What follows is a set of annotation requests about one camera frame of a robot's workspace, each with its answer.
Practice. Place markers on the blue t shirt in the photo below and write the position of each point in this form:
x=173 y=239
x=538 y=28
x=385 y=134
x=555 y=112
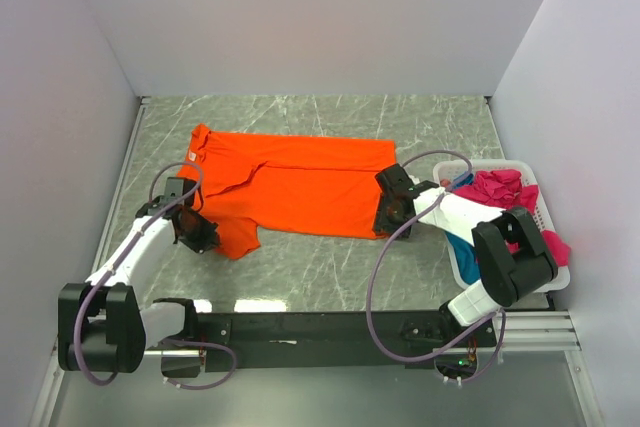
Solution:
x=463 y=251

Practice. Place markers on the aluminium rail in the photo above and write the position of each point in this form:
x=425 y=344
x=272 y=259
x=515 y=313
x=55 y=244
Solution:
x=170 y=353
x=531 y=331

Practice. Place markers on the white plastic laundry basket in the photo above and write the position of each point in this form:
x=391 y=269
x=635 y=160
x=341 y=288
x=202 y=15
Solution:
x=452 y=169

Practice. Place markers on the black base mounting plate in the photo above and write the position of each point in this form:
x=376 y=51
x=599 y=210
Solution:
x=330 y=339

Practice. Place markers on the left aluminium rail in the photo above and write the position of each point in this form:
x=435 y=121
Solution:
x=170 y=353

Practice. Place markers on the orange t shirt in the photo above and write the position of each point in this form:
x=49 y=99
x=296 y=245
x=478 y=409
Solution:
x=321 y=186

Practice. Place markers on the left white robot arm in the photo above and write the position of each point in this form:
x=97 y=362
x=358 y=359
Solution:
x=101 y=327

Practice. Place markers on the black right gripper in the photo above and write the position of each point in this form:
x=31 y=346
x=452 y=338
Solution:
x=381 y=222

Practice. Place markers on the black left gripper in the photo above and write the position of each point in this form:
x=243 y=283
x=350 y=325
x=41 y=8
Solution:
x=209 y=237

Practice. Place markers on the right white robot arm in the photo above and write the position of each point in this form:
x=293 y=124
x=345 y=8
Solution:
x=514 y=259

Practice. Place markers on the right aluminium rail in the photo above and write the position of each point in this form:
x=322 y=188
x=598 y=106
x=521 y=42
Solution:
x=531 y=331

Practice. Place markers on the magenta t shirt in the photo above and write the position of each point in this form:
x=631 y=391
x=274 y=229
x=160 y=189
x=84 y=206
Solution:
x=504 y=189

